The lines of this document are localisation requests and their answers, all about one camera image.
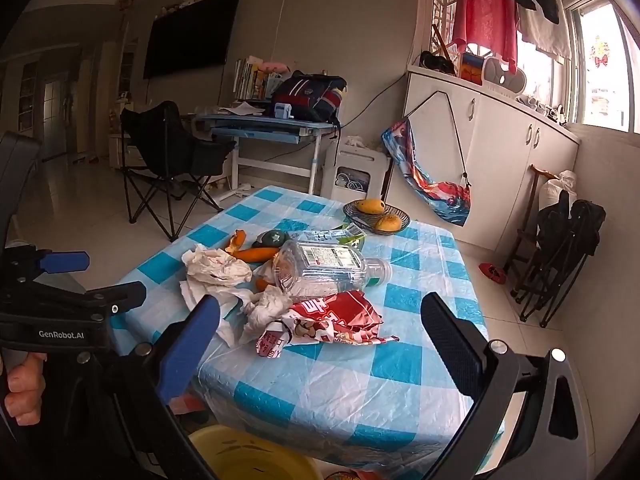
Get stained tissue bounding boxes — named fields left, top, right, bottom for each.
left=180, top=245, right=253, bottom=288

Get navy red backpack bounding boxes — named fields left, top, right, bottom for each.
left=271, top=71, right=348, bottom=123

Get colourful printed cloth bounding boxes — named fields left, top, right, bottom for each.
left=381, top=119, right=473, bottom=227

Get white cabinet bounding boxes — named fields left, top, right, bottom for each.
left=404, top=71, right=581, bottom=256

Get large orange peel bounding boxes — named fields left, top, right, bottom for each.
left=255, top=257, right=288, bottom=293

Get red snack wrapper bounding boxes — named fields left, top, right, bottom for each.
left=256, top=290, right=387, bottom=361

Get black bag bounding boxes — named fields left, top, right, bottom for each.
left=419, top=51, right=457, bottom=76

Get white plastic bag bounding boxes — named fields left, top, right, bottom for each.
left=542, top=170, right=579, bottom=211

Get black power cable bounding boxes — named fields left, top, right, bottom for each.
left=340, top=72, right=408, bottom=128

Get small curled orange peel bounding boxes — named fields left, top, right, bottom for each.
left=225, top=230, right=249, bottom=256

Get person's left hand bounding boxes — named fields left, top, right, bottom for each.
left=0, top=352, right=48, bottom=426

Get row of books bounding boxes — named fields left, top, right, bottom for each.
left=234, top=56, right=288, bottom=102

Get white plastic stool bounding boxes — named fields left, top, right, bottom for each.
left=322, top=146, right=391, bottom=200

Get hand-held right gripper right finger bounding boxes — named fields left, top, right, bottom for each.
left=420, top=292, right=593, bottom=480

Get wooden chair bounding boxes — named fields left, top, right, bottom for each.
left=502, top=164, right=557, bottom=272

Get white papers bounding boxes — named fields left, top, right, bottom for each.
left=217, top=101, right=266, bottom=116

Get blue study desk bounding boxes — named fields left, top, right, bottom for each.
left=192, top=112, right=342, bottom=198

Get white tissue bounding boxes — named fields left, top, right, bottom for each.
left=179, top=280, right=243, bottom=348
left=239, top=285, right=297, bottom=346

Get black hanging cord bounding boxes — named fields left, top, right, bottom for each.
left=410, top=91, right=474, bottom=196

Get black folding camp chair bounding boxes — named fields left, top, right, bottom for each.
left=120, top=101, right=237, bottom=242

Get window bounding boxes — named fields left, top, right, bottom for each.
left=570, top=0, right=640, bottom=135

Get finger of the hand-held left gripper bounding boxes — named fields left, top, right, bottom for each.
left=30, top=281, right=147, bottom=322
left=5, top=245, right=92, bottom=281

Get red hanging garment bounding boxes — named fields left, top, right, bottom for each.
left=452, top=0, right=521, bottom=76

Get blue white checked tablecloth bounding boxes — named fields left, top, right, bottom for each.
left=112, top=185, right=493, bottom=476

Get red slipper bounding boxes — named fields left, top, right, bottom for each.
left=478, top=261, right=507, bottom=283

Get red window ornament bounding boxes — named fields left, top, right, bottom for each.
left=590, top=35, right=612, bottom=68

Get dark wire fruit basket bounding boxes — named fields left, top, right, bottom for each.
left=342, top=199, right=411, bottom=235

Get white hanging garment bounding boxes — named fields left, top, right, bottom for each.
left=517, top=5, right=573, bottom=63

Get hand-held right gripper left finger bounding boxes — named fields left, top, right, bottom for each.
left=50, top=294, right=222, bottom=480

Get black wall television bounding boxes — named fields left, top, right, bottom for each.
left=143, top=0, right=242, bottom=80

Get clear plastic bottle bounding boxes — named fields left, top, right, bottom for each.
left=272, top=240, right=393, bottom=302

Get milk carton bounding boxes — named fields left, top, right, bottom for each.
left=300, top=225, right=367, bottom=257

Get glass panel door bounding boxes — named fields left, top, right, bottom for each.
left=42, top=72, right=72, bottom=161

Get orange blue box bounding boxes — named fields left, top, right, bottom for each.
left=460, top=52, right=485, bottom=84

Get long orange peel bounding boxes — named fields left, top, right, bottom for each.
left=232, top=247, right=281, bottom=263

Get dark green round fruit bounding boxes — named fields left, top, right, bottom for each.
left=252, top=230, right=289, bottom=250

